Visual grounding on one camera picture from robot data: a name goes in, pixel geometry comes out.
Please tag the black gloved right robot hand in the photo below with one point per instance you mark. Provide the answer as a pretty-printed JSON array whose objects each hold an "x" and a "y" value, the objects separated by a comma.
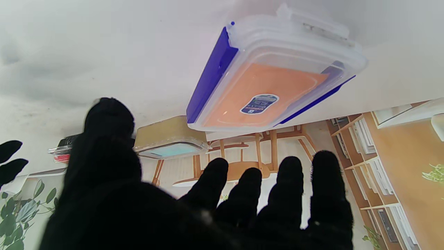
[{"x": 10, "y": 161}]

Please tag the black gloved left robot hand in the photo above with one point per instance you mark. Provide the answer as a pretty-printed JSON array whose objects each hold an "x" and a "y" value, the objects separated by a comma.
[{"x": 121, "y": 208}]

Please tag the clear lid with red label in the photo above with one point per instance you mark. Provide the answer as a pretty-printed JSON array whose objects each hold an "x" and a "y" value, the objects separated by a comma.
[{"x": 60, "y": 154}]

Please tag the black plastic tray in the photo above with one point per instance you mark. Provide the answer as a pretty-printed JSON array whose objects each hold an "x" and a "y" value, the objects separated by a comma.
[{"x": 67, "y": 142}]

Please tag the clear lid with teal label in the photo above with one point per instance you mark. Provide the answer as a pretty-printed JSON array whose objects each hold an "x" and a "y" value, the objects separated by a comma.
[{"x": 171, "y": 150}]

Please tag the brown kraft paper container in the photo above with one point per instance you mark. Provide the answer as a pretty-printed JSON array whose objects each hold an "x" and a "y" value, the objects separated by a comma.
[{"x": 166, "y": 133}]

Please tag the clear lid with orange label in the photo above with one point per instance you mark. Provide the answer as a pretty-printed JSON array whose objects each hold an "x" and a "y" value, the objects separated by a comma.
[{"x": 263, "y": 93}]

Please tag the clear container with blue clips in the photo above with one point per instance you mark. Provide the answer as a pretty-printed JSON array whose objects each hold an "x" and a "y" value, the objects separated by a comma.
[{"x": 270, "y": 52}]

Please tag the printed room backdrop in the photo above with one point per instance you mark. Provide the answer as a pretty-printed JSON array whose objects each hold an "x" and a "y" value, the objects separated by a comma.
[{"x": 381, "y": 173}]

